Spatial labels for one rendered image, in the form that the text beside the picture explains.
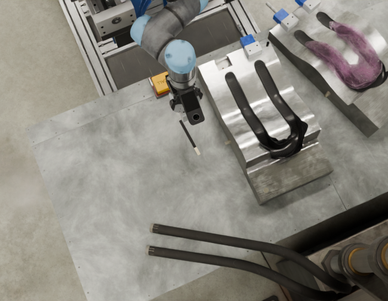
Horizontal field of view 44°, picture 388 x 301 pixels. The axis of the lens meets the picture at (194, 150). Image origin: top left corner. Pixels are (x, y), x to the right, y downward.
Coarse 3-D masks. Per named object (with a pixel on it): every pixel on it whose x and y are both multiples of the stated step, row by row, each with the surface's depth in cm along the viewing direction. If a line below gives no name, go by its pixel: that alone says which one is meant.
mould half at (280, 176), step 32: (224, 96) 161; (256, 96) 161; (288, 96) 160; (224, 128) 163; (288, 128) 153; (320, 128) 153; (256, 160) 153; (288, 160) 158; (320, 160) 158; (256, 192) 156
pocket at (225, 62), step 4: (228, 56) 165; (216, 60) 166; (220, 60) 166; (224, 60) 167; (228, 60) 167; (216, 64) 166; (220, 64) 166; (224, 64) 166; (228, 64) 166; (232, 64) 164; (220, 68) 166; (224, 68) 166
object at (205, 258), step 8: (152, 248) 154; (160, 248) 154; (168, 248) 154; (160, 256) 154; (168, 256) 153; (176, 256) 152; (184, 256) 151; (192, 256) 151; (200, 256) 150; (208, 256) 150; (216, 256) 150; (208, 264) 151; (216, 264) 149; (224, 264) 149
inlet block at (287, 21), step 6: (270, 6) 172; (276, 12) 172; (282, 12) 171; (276, 18) 170; (282, 18) 170; (288, 18) 169; (294, 18) 169; (282, 24) 169; (288, 24) 168; (294, 24) 170; (288, 30) 170
